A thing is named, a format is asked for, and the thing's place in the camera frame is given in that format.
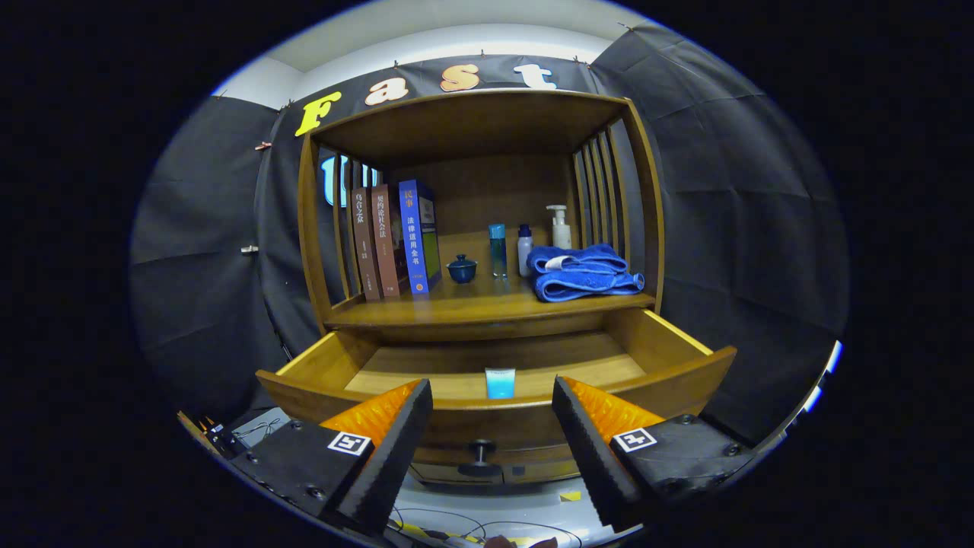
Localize wooden drawer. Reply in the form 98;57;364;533
255;308;739;467

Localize wooden cabinet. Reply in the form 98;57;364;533
297;88;667;488

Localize blue folded towel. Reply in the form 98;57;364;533
527;244;646;304

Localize blue book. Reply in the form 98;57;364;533
398;179;443;295

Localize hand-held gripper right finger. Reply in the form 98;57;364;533
552;375;758;534

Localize wooden countertop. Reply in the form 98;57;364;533
323;228;657;330

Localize thin white cable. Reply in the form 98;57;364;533
232;417;284;448

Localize white pump bottle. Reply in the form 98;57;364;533
546;204;572;250

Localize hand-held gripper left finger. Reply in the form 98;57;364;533
228;378;434;536

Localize brown book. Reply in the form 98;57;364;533
371;183;410;298
352;188;384;301

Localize black drawer knob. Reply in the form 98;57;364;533
458;439;503;479

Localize thin grey cable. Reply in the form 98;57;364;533
392;506;583;547

